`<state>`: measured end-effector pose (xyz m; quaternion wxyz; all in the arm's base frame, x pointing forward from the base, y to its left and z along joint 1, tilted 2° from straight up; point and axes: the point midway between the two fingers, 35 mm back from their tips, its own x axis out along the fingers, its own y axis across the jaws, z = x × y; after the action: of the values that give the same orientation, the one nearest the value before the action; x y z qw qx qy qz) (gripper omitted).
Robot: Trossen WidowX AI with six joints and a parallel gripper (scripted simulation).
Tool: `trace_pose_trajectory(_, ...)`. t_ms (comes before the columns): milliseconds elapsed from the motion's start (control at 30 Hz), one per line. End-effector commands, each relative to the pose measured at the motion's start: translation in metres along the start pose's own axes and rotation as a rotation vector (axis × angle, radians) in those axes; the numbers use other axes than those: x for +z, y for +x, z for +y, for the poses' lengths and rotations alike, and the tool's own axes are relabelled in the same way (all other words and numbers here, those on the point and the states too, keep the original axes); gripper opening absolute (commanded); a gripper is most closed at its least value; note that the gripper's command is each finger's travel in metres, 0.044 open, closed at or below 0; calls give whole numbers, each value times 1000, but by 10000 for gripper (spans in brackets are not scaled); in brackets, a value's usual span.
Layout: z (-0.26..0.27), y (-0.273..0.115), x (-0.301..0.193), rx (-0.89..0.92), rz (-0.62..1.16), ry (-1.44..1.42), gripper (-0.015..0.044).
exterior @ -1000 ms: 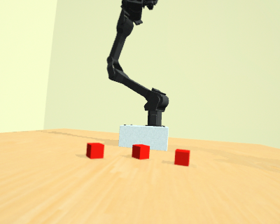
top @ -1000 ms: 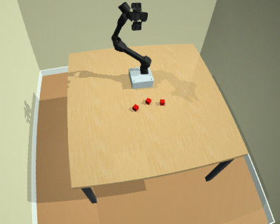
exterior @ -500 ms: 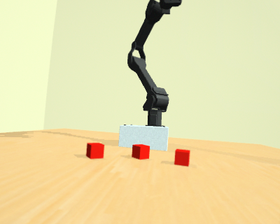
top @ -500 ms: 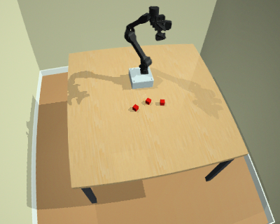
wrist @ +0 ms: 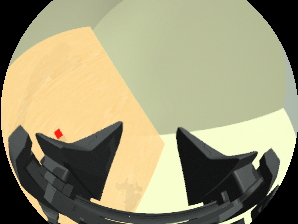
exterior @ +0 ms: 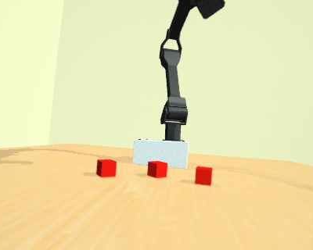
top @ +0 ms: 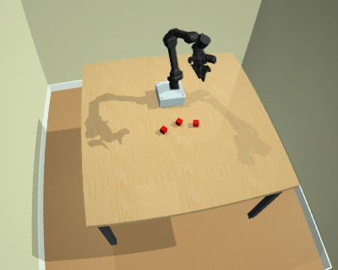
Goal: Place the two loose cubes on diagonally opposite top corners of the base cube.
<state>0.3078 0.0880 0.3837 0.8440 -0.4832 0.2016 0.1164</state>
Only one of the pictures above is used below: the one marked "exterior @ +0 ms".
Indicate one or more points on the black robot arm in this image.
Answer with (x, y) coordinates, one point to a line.
(175, 109)

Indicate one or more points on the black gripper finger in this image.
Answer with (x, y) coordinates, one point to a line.
(200, 3)

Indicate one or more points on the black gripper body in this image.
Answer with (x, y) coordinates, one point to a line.
(211, 8)

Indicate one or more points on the red cube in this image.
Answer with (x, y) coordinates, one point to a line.
(106, 168)
(203, 175)
(157, 169)

